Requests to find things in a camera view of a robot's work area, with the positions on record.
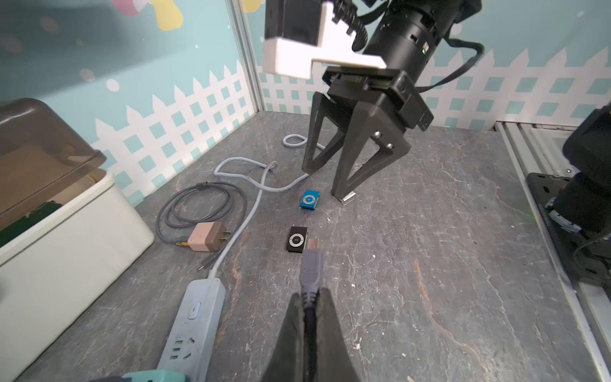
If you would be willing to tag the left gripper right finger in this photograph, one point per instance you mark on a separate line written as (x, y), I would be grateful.
(333, 360)

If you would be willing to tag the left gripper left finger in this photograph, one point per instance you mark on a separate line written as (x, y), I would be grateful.
(287, 359)

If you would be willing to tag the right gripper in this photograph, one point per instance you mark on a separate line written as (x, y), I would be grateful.
(377, 95)

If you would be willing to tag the black mp3 player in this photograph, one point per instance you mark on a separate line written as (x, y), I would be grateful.
(296, 240)

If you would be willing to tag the teal usb charger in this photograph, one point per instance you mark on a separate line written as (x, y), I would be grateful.
(156, 375)

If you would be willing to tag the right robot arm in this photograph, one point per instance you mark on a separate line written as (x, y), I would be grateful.
(576, 210)

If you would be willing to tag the silver mp3 player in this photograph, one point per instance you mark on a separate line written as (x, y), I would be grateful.
(347, 198)

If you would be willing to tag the blue mp3 player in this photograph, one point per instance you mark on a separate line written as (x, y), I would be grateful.
(310, 200)

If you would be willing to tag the grey power strip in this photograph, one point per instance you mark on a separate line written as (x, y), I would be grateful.
(190, 344)

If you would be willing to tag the pink usb charger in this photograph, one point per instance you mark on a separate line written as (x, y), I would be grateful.
(208, 237)

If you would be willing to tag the white box brown lid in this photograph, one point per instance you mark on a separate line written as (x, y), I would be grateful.
(67, 231)

